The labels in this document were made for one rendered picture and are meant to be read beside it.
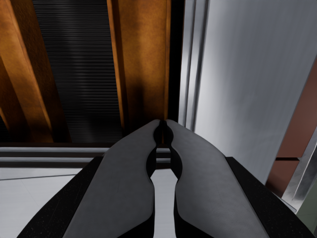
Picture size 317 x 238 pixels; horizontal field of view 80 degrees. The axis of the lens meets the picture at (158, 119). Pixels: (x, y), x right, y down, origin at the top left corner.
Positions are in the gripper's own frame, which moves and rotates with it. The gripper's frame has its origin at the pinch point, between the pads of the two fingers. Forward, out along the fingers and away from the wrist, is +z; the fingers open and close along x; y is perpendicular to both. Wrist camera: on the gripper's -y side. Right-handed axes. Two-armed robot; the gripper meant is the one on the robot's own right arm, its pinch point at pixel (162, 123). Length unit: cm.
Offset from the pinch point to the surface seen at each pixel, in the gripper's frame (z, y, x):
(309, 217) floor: 89, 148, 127
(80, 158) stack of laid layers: 6.0, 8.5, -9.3
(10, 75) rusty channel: 21.4, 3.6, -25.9
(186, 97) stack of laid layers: 7.0, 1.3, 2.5
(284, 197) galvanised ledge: 21, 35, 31
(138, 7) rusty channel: 21.3, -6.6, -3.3
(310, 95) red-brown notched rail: 6.8, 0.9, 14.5
